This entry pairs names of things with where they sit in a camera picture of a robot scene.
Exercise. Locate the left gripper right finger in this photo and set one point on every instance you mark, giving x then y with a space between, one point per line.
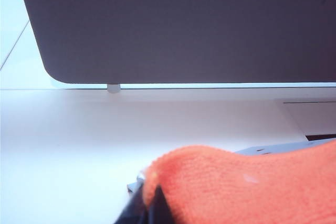
160 208

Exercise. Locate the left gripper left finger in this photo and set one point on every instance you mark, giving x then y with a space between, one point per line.
132 208

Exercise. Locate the orange microfiber cloth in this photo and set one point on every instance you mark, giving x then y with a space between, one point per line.
249 190

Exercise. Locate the white partition support bracket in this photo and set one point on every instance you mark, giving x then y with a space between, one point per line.
114 88

